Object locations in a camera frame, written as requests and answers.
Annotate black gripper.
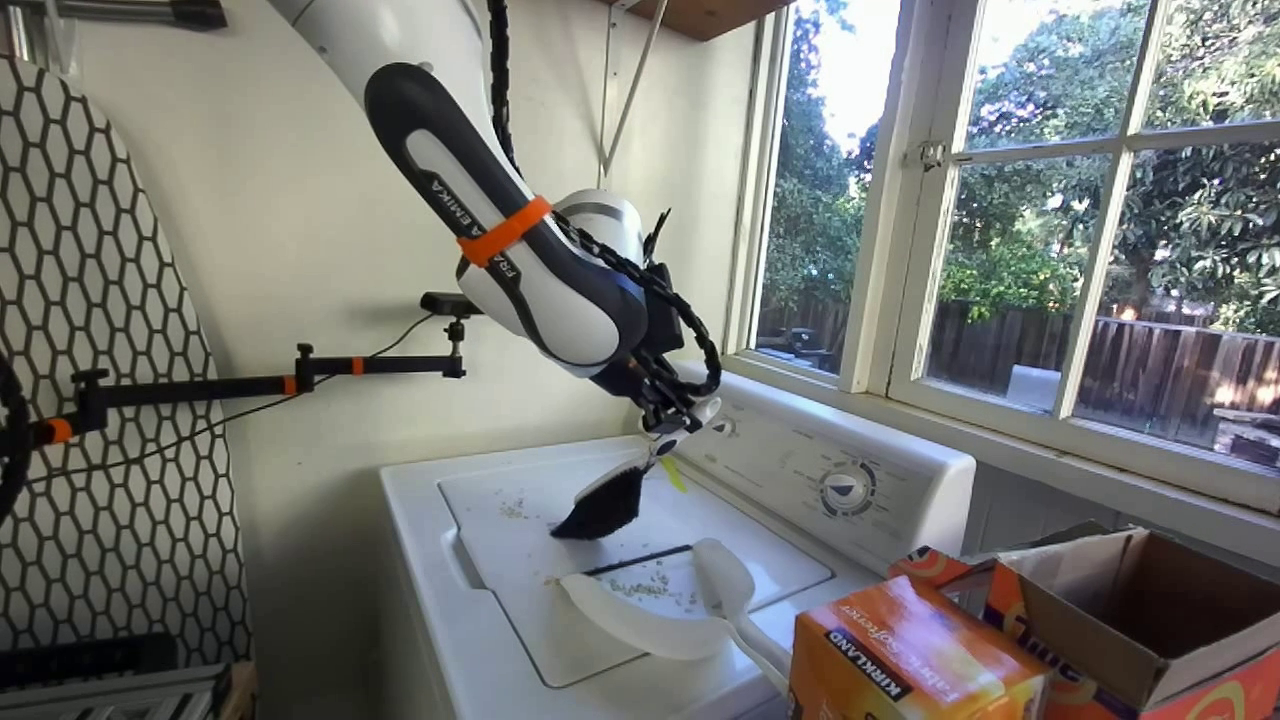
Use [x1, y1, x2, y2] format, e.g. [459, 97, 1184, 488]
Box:
[596, 332, 733, 446]

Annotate dark cloth item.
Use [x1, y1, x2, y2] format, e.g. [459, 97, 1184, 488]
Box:
[550, 436, 697, 543]

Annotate yellow tape strip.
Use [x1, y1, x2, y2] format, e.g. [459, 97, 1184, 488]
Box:
[657, 454, 697, 501]

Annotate scattered debris crumbs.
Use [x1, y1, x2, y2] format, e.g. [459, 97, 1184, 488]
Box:
[611, 557, 700, 607]

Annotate large washer cycle dial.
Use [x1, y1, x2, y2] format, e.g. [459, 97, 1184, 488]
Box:
[813, 457, 885, 523]

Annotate white washing machine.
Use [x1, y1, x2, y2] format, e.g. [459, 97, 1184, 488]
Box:
[376, 358, 985, 720]

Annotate orange Kirkland cardboard box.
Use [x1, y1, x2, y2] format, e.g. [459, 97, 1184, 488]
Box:
[790, 571, 1051, 720]

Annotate brown wooden shelf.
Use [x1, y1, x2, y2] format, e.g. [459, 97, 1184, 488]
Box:
[626, 0, 797, 46]

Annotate wooden garden fence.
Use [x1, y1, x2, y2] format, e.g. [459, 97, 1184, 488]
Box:
[756, 296, 1280, 472]

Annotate open brown cardboard box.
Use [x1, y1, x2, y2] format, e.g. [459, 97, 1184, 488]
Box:
[894, 523, 1280, 720]

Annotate white honeycomb pattern panel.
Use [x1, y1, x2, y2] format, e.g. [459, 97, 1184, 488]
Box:
[0, 52, 258, 671]

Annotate black ribbed bar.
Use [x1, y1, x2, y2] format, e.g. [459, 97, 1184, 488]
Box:
[0, 631, 185, 695]

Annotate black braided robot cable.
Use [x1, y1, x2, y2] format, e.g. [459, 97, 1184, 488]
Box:
[480, 0, 729, 405]

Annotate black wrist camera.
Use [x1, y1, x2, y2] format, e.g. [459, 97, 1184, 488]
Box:
[638, 203, 694, 332]

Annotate black stereo camera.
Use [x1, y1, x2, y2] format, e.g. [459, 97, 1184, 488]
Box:
[421, 287, 484, 324]

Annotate white window frame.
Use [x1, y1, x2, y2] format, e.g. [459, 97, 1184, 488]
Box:
[724, 0, 1280, 515]

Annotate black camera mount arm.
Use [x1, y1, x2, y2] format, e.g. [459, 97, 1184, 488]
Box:
[0, 312, 473, 454]

